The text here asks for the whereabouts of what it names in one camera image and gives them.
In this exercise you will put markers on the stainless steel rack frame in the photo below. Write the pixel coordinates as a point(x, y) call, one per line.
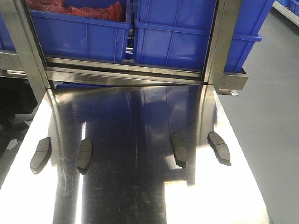
point(29, 61)

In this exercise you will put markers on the left blue plastic bin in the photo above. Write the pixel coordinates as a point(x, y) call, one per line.
point(84, 37)

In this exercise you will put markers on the blue plastic bin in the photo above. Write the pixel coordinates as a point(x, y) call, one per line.
point(175, 33)
point(84, 37)

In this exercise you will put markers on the right blue plastic bin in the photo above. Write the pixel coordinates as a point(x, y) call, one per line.
point(175, 33)

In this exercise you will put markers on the red plastic bags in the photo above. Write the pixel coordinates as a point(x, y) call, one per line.
point(114, 12)

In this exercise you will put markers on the grey brake pad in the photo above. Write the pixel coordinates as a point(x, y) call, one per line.
point(41, 155)
point(179, 150)
point(85, 156)
point(220, 148)

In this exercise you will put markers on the far left blue bin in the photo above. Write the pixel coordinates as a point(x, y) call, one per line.
point(5, 39)

